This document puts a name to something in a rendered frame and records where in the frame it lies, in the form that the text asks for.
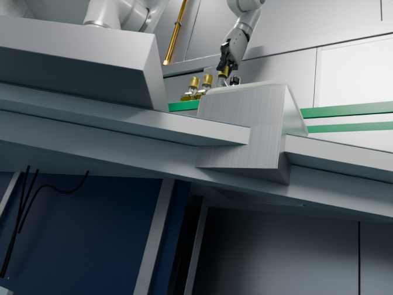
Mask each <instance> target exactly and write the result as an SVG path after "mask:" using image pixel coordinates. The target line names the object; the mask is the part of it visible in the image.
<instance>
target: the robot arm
mask: <svg viewBox="0 0 393 295"><path fill-rule="evenodd" d="M140 1H141V2H142V4H143V5H141V4H140V3H139V2H137V0H89V5H88V10H87V14H86V17H85V19H84V22H83V24H82V25H84V26H93V27H99V28H108V29H117V30H126V31H132V32H141V33H150V34H153V32H154V30H155V28H156V26H157V24H158V22H159V20H160V18H161V16H162V14H163V12H164V10H165V8H166V6H167V4H168V3H169V0H140ZM265 1H266V0H226V2H227V5H228V7H229V9H230V10H231V11H232V12H233V13H234V14H235V15H236V16H237V17H238V20H237V22H236V24H235V26H234V28H233V29H232V30H231V31H230V32H229V33H228V34H227V35H226V37H225V39H224V40H223V42H222V44H221V46H220V51H221V57H220V62H219V64H218V66H217V68H216V70H217V71H224V70H225V67H226V65H227V66H228V67H229V72H228V76H227V78H229V76H230V74H231V72H232V70H238V66H239V64H240V63H241V61H242V59H243V57H244V54H245V52H246V49H247V45H248V42H249V41H250V38H251V36H252V34H253V32H254V30H255V28H256V26H257V24H258V22H259V20H260V18H261V14H262V11H261V7H262V6H263V5H264V3H265ZM230 65H232V66H230Z"/></svg>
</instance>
